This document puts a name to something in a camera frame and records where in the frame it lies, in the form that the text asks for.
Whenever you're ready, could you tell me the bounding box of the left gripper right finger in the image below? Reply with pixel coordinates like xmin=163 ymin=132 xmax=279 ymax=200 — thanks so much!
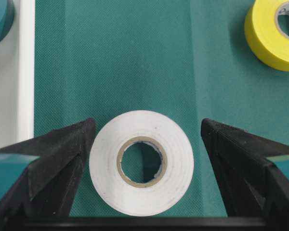
xmin=201 ymin=118 xmax=289 ymax=231

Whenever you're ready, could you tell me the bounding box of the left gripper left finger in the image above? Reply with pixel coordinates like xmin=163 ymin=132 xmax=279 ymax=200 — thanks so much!
xmin=0 ymin=118 xmax=95 ymax=231

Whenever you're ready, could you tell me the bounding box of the white tape roll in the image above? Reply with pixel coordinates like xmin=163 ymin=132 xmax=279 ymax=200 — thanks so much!
xmin=89 ymin=110 xmax=194 ymax=217

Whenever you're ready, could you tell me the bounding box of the green tape roll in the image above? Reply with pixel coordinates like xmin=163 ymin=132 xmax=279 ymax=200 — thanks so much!
xmin=0 ymin=0 xmax=14 ymax=42

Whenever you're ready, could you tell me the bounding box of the yellow tape roll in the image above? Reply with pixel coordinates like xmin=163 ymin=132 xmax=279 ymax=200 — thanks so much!
xmin=244 ymin=0 xmax=289 ymax=72

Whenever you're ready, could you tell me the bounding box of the white plastic tray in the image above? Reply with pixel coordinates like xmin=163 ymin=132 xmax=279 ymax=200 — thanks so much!
xmin=0 ymin=0 xmax=36 ymax=148

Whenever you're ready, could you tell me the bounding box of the green table cloth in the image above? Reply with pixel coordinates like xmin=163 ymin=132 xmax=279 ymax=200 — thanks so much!
xmin=34 ymin=0 xmax=289 ymax=217

